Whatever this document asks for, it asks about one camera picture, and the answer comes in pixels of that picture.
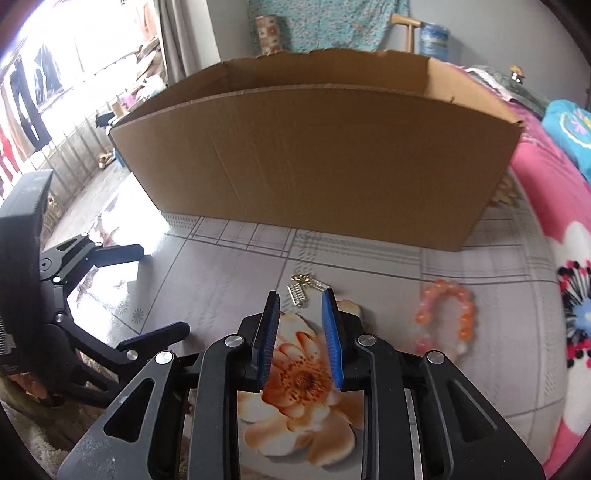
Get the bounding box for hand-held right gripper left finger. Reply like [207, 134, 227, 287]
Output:
[58, 291, 281, 480]

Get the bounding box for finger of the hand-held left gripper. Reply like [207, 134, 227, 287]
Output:
[39, 233, 147, 298]
[53, 310, 191, 371]

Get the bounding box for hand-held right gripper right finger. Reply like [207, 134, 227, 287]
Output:
[322, 288, 546, 480]

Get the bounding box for brown cardboard box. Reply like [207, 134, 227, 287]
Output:
[109, 48, 527, 252]

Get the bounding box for floral tablecloth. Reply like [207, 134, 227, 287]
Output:
[41, 171, 568, 467]

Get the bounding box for grey panel railing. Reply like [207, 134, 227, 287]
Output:
[18, 115, 122, 223]

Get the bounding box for hanging red garment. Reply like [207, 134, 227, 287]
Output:
[0, 124, 17, 185]

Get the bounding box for hanging dark trousers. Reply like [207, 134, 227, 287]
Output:
[9, 55, 52, 149]

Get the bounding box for pile of cardboard scraps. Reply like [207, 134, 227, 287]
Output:
[134, 37, 168, 99]

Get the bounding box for hanging dark jacket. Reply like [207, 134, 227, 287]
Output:
[34, 44, 64, 94]

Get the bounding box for grey curtain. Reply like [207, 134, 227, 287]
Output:
[159, 0, 193, 86]

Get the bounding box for pink floral blanket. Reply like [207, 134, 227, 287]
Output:
[462, 65, 591, 472]

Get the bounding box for patterned cylinder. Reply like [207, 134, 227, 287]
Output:
[255, 15, 283, 54]

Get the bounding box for teal pillow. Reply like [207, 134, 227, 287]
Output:
[542, 99, 591, 182]

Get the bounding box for teal floral cloth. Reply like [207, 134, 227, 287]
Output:
[247, 0, 411, 54]

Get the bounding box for blue water bottle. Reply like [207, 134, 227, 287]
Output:
[420, 22, 451, 59]

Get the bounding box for wooden chair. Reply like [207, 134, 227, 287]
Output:
[390, 13, 424, 54]

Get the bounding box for pink orange bead bracelet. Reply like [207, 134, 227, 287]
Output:
[414, 278, 476, 356]

